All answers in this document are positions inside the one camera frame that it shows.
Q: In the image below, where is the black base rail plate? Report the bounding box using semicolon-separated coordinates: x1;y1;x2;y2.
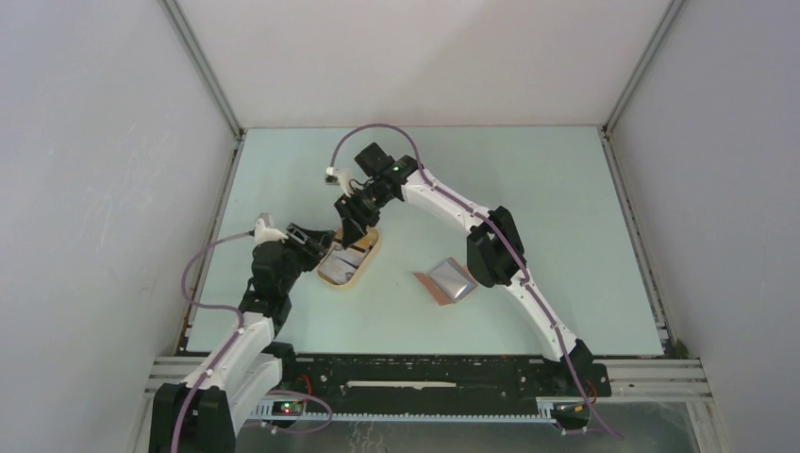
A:
278;354;612;417

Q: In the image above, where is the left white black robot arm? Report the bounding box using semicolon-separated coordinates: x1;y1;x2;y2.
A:
147;215;336;452

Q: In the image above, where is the aluminium frame rail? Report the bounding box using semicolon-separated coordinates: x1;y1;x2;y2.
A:
144;356;714;425

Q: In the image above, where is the credit card stack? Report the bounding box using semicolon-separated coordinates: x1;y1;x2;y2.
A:
318;245;366;285

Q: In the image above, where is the yellow oval tray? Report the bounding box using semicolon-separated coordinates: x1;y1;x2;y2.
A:
315;227;381;290

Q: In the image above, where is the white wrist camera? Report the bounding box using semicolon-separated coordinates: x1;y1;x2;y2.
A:
253;212;288;246
325;166;353;196

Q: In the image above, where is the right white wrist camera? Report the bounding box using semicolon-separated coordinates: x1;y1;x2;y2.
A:
325;166;353;196

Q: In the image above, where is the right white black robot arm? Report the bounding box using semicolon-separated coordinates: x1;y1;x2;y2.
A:
325;143;594;394

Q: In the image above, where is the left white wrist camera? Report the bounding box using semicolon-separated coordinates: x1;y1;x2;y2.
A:
253;212;288;246

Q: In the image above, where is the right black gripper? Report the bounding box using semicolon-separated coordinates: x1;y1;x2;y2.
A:
335;178;394;248

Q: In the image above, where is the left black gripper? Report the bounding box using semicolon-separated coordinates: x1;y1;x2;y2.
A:
277;224;334;294

